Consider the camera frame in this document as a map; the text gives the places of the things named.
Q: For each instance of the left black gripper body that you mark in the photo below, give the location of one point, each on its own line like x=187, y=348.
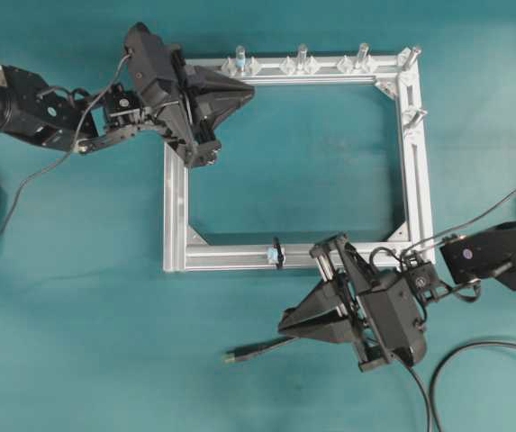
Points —
x=158, y=100

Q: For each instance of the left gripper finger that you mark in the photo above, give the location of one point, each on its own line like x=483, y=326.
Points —
x=210, y=111
x=203, y=81

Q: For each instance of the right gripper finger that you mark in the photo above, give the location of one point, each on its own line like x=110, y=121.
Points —
x=330, y=328
x=321, y=299

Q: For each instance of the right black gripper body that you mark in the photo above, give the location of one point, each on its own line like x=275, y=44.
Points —
x=385, y=309

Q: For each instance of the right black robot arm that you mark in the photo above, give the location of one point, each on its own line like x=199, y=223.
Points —
x=488, y=254

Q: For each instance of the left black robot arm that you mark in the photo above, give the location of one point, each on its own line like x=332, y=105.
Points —
x=41, y=115

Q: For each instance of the post with blue tape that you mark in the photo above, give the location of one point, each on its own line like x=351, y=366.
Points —
x=241, y=59

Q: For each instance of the aluminium extrusion frame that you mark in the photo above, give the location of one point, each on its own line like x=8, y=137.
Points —
x=316, y=152

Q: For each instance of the clear post right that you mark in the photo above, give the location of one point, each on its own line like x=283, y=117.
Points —
x=363, y=57

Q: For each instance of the clear side post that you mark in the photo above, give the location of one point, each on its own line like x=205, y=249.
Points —
x=412, y=117

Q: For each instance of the clear corner post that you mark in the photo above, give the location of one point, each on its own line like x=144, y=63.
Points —
x=411, y=58

